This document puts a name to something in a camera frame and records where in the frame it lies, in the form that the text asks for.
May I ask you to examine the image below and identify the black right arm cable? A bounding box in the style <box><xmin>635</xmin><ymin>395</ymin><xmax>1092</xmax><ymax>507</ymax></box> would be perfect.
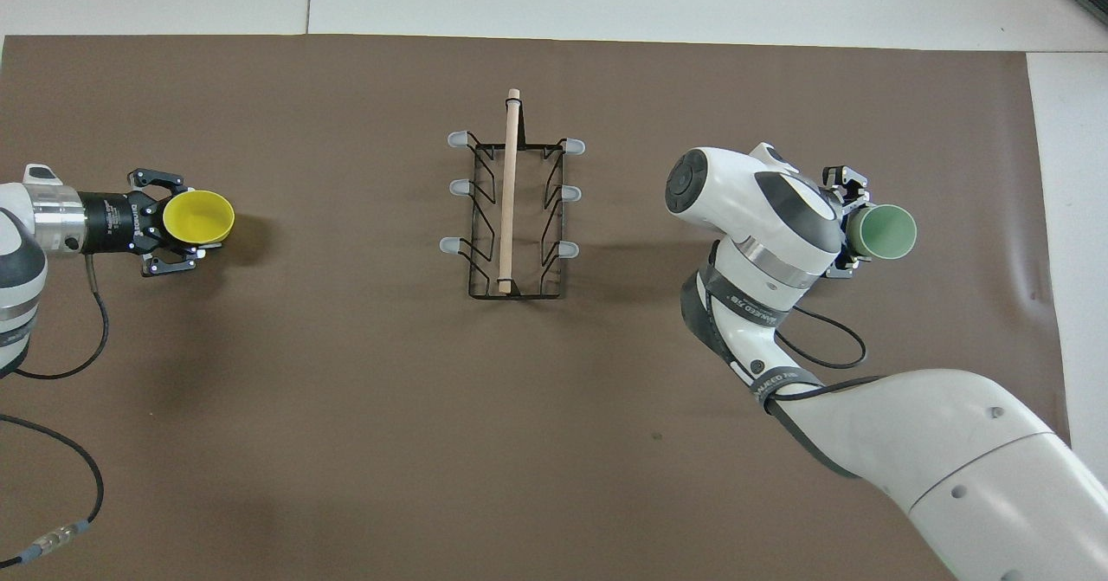
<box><xmin>762</xmin><ymin>304</ymin><xmax>884</xmax><ymax>409</ymax></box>

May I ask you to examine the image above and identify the black wire rack wooden handle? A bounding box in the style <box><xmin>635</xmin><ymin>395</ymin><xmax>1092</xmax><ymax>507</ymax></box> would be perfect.
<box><xmin>440</xmin><ymin>88</ymin><xmax>587</xmax><ymax>301</ymax></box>

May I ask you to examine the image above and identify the pale green plastic cup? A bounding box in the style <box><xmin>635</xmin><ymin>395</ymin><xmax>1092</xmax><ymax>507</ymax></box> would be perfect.
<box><xmin>847</xmin><ymin>204</ymin><xmax>918</xmax><ymax>261</ymax></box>

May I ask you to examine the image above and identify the brown table mat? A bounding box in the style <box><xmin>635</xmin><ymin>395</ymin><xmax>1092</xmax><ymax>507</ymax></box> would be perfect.
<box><xmin>0</xmin><ymin>34</ymin><xmax>1070</xmax><ymax>581</ymax></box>

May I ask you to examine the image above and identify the yellow plastic cup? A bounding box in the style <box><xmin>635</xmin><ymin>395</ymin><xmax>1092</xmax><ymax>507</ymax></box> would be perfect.
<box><xmin>163</xmin><ymin>188</ymin><xmax>235</xmax><ymax>248</ymax></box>

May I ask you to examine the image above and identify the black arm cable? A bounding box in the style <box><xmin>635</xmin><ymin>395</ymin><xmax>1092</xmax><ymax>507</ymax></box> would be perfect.
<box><xmin>762</xmin><ymin>304</ymin><xmax>884</xmax><ymax>409</ymax></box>
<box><xmin>0</xmin><ymin>255</ymin><xmax>109</xmax><ymax>569</ymax></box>

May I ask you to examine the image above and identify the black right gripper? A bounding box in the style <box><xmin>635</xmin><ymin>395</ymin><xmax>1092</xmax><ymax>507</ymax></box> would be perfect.
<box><xmin>822</xmin><ymin>164</ymin><xmax>869</xmax><ymax>279</ymax></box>

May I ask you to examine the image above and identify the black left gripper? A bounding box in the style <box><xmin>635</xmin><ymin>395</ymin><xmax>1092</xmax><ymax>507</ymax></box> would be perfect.
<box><xmin>80</xmin><ymin>168</ymin><xmax>209</xmax><ymax>277</ymax></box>

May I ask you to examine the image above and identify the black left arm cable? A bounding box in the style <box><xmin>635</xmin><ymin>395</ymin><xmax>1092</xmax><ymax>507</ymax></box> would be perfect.
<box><xmin>0</xmin><ymin>255</ymin><xmax>109</xmax><ymax>569</ymax></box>

